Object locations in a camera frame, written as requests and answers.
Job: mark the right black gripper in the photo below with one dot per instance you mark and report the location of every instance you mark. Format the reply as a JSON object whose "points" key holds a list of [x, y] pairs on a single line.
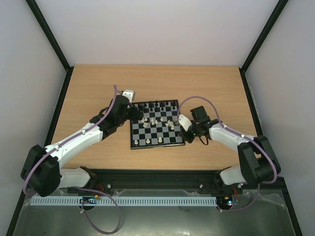
{"points": [[188, 132]]}

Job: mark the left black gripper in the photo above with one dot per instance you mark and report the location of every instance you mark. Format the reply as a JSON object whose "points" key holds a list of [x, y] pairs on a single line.
{"points": [[140, 113]]}

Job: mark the black grey chessboard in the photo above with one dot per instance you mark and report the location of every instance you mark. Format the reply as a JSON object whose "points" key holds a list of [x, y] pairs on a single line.
{"points": [[159, 120]]}

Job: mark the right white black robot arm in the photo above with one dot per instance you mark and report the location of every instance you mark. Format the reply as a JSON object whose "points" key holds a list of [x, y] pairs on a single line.
{"points": [[257, 160]]}

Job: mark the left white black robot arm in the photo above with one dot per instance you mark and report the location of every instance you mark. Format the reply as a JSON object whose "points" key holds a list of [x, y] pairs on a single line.
{"points": [[44, 171]]}

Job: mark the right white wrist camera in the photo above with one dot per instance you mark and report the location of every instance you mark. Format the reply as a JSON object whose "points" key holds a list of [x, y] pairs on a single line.
{"points": [[184, 122]]}

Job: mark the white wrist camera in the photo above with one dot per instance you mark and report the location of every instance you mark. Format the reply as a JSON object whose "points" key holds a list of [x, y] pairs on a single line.
{"points": [[184, 122], [130, 94]]}

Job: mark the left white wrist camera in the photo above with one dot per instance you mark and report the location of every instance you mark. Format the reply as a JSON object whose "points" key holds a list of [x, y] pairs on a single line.
{"points": [[130, 94]]}

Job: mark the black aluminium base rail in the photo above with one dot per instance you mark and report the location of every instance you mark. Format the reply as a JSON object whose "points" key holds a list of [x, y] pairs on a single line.
{"points": [[108, 181]]}

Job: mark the white slotted cable duct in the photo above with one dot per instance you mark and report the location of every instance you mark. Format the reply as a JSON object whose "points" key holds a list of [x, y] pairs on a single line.
{"points": [[125, 201]]}

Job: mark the right black frame post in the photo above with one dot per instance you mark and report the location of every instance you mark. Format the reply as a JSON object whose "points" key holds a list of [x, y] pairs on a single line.
{"points": [[278, 9]]}

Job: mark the black frame post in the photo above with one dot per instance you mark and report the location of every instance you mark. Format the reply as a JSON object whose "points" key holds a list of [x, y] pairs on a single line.
{"points": [[37, 13], [278, 9]]}

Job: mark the left black frame post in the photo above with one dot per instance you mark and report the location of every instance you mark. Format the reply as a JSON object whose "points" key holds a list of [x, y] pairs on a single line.
{"points": [[37, 13]]}

